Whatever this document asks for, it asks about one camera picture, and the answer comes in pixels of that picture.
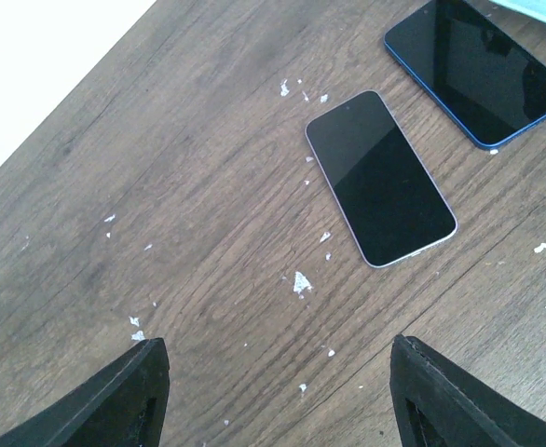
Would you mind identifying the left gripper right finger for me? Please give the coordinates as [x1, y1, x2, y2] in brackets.
[389, 334, 546, 446]

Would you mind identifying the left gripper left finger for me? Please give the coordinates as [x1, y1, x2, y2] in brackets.
[0, 338, 170, 446]

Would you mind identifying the phone with black screen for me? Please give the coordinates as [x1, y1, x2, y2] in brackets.
[384, 1, 546, 150]

